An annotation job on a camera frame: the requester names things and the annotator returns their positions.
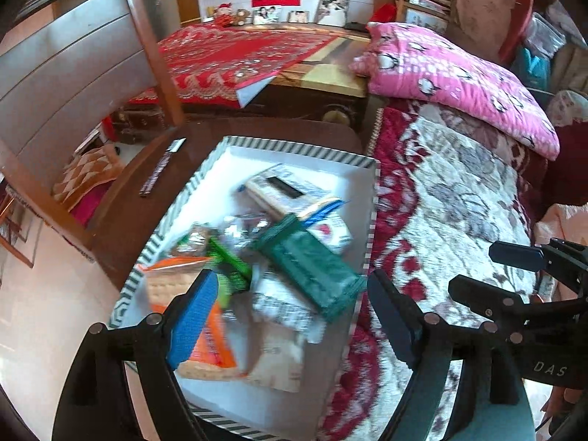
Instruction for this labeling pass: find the orange cracker packet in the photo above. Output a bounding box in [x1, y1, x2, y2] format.
[139, 256, 244, 381]

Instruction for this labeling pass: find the white small snack packet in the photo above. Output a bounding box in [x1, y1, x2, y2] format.
[250, 269, 327, 344]

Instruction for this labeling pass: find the clear plastic snack bag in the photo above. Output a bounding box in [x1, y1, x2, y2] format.
[218, 212, 273, 252]

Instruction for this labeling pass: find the striped green white cardboard box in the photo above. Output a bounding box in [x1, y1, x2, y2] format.
[108, 134, 382, 441]

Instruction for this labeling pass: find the dark green wafer packet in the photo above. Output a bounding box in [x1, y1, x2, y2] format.
[252, 214, 367, 323]

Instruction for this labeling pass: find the blue edged biscuit packet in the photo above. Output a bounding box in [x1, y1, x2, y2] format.
[242, 164, 345, 227]

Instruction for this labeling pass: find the white strawberry rice snack packet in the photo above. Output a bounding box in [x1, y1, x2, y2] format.
[307, 213, 353, 255]

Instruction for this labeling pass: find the green black snack packet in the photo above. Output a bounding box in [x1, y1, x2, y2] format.
[206, 236, 252, 309]

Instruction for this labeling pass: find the green white cracker packet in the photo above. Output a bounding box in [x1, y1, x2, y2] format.
[168, 224, 216, 257]

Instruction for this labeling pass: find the person right hand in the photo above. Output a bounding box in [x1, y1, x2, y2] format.
[541, 386, 583, 418]

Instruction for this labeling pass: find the peach plastic bag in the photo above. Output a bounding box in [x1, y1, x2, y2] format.
[533, 204, 588, 302]

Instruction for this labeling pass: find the floral fleece blanket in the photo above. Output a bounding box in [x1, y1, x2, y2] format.
[318, 100, 547, 440]

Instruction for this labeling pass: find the checkered brown cushion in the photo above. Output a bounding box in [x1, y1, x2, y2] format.
[52, 143, 125, 211]

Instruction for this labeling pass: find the pink penguin quilt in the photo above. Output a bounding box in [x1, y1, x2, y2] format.
[350, 22, 560, 160]

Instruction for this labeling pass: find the red embroidered cloth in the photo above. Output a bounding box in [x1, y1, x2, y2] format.
[158, 25, 336, 108]

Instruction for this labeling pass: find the wooden chair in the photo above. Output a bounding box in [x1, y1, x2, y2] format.
[1, 0, 185, 255]

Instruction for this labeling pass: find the red santa plush toy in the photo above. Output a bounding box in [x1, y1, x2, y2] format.
[213, 3, 234, 28]

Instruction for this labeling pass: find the framed wedding photo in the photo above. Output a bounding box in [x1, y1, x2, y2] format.
[315, 0, 349, 28]

